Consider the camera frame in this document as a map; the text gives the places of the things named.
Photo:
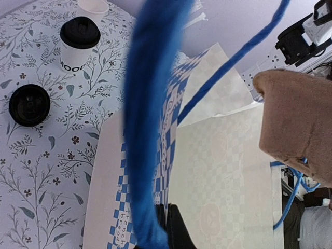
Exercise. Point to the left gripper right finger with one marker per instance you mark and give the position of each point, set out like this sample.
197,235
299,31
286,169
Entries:
178,235

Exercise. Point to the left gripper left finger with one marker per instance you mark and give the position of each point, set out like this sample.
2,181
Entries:
162,217

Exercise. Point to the blue checkered paper bag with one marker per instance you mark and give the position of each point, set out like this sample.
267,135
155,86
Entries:
210,173

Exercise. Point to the brown cardboard cup carrier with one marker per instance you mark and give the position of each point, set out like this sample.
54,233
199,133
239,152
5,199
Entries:
296,122

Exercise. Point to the white paper cup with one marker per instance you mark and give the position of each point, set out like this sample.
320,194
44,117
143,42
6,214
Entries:
93,9
73,60

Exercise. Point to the black plastic cup lid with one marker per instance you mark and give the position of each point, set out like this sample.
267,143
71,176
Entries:
80,33

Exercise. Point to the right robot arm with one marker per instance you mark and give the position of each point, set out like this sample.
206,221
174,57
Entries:
307,38

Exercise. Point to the floral patterned table mat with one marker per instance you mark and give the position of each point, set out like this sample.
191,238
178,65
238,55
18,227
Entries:
46,169

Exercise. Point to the white paper-wrapped straws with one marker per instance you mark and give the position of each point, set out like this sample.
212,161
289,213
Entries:
196,8

